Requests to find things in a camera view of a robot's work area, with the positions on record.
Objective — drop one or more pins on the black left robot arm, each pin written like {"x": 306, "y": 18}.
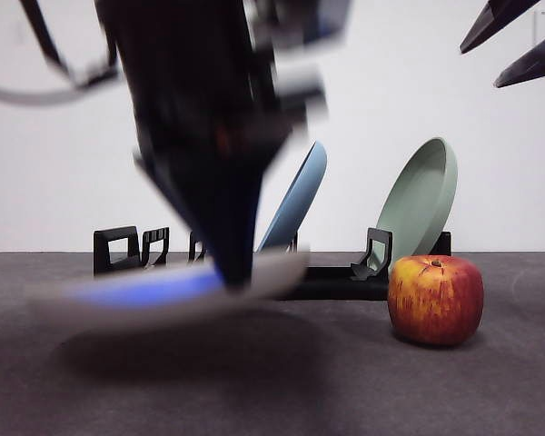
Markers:
{"x": 177, "y": 68}

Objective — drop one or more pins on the green round plate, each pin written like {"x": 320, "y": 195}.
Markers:
{"x": 418, "y": 195}

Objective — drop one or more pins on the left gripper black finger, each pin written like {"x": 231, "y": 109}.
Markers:
{"x": 227, "y": 213}

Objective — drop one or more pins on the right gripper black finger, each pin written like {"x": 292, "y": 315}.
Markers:
{"x": 536, "y": 61}
{"x": 495, "y": 25}

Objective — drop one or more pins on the cream round plate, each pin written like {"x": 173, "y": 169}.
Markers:
{"x": 163, "y": 313}

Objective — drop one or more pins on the blue round plate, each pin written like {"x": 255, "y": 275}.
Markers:
{"x": 302, "y": 195}

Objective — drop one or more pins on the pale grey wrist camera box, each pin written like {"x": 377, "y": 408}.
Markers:
{"x": 300, "y": 82}

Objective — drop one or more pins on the red yellow apple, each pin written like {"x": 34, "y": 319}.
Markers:
{"x": 436, "y": 304}

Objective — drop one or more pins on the black plate rack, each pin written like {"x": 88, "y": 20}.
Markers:
{"x": 336, "y": 285}

